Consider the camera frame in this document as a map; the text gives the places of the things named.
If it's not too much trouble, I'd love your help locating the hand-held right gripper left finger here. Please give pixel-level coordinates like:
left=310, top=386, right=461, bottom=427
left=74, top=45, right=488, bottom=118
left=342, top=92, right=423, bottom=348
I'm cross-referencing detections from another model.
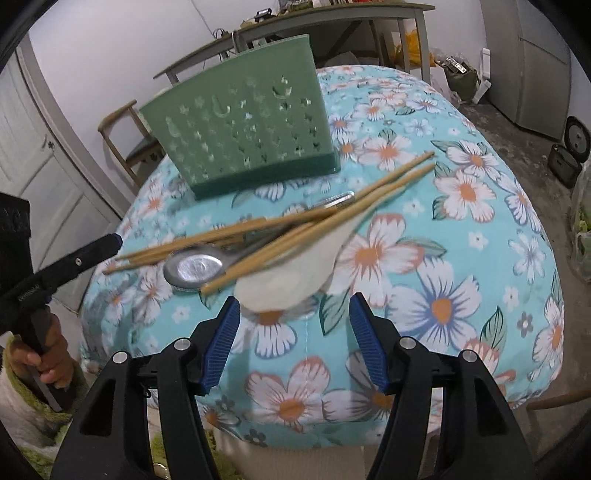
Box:
left=50, top=298, right=242, bottom=480

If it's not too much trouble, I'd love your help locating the green bag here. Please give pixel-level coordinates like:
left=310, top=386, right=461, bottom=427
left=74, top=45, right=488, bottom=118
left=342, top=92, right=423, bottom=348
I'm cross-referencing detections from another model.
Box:
left=438, top=53, right=481, bottom=104

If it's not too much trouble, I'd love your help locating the green perforated utensil holder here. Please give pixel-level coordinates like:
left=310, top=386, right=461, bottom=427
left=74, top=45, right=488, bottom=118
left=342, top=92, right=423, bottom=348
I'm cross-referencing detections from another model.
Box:
left=139, top=34, right=342, bottom=201

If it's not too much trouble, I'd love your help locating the yellow plastic bag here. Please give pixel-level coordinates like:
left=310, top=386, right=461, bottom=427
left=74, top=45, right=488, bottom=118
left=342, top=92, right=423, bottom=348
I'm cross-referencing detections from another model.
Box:
left=392, top=28, right=437, bottom=70

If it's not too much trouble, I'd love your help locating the grey long desk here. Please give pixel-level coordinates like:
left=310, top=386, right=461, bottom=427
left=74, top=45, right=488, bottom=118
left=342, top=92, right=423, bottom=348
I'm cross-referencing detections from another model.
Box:
left=154, top=1, right=437, bottom=88

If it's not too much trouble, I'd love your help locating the white ceramic spoon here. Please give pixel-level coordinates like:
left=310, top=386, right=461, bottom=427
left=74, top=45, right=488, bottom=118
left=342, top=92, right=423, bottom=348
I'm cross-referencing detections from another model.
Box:
left=235, top=210, right=376, bottom=311

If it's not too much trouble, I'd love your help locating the floral teal tablecloth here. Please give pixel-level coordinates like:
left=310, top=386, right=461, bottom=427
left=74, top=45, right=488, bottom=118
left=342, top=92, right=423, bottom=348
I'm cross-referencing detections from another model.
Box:
left=78, top=65, right=566, bottom=448

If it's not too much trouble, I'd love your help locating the person's left hand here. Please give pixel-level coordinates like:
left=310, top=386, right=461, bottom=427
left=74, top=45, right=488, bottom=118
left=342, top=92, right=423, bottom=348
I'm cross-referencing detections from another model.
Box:
left=10, top=318, right=77, bottom=393

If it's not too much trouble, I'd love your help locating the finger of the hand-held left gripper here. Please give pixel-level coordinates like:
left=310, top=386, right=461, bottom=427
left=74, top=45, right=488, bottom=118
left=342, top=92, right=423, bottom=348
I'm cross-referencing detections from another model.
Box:
left=39, top=232, right=123, bottom=294

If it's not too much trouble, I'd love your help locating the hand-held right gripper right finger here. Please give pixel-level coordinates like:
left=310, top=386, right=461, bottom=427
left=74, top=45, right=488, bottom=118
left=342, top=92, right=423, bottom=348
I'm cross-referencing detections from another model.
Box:
left=349, top=294, right=536, bottom=480

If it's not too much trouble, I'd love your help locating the metal spoon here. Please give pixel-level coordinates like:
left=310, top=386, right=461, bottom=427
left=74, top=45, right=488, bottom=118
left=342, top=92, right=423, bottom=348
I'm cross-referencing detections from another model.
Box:
left=164, top=191, right=356, bottom=292

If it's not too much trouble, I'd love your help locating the grey refrigerator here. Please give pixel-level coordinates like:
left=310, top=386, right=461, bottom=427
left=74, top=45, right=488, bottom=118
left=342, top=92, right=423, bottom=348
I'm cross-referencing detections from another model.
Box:
left=481, top=0, right=573, bottom=140

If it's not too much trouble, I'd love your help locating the person's left forearm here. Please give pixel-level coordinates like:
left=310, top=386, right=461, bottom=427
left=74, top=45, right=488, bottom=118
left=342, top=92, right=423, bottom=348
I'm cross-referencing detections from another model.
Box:
left=0, top=342, right=88, bottom=450

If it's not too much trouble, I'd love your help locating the white door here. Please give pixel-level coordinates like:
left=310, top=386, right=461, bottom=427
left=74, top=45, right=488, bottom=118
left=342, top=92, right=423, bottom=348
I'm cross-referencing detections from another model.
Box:
left=0, top=46, right=122, bottom=289

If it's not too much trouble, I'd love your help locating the wooden chair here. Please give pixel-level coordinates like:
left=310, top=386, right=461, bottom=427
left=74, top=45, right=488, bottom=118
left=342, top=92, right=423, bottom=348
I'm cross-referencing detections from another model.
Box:
left=98, top=99, right=163, bottom=186

